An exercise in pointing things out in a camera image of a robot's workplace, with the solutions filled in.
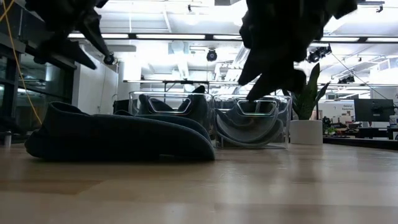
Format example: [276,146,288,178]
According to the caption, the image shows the black track spotlight cluster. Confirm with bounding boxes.
[306,44,333,64]

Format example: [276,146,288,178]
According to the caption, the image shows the clear plastic bin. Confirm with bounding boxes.
[128,90,215,139]
[212,94,294,150]

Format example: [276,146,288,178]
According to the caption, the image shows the yellow cable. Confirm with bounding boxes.
[0,0,44,126]

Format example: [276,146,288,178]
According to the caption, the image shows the grey cap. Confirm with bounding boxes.
[214,99,284,147]

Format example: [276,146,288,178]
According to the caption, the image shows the green leafy plant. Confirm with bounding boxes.
[281,63,331,121]

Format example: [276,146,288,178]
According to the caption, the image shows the white plant pot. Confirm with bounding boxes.
[289,119,324,146]

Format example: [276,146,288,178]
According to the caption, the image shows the black computer monitor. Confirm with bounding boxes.
[353,98,396,123]

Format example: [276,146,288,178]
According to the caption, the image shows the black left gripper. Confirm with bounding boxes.
[25,0,111,71]

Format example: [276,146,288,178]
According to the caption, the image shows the long ceiling light bar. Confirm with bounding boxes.
[67,32,398,44]

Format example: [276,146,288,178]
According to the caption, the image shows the black shelf unit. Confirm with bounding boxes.
[0,0,78,144]

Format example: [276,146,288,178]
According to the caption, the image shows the dark navy cap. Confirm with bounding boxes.
[24,101,216,162]

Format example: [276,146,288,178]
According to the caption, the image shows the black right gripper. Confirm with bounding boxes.
[237,0,359,103]

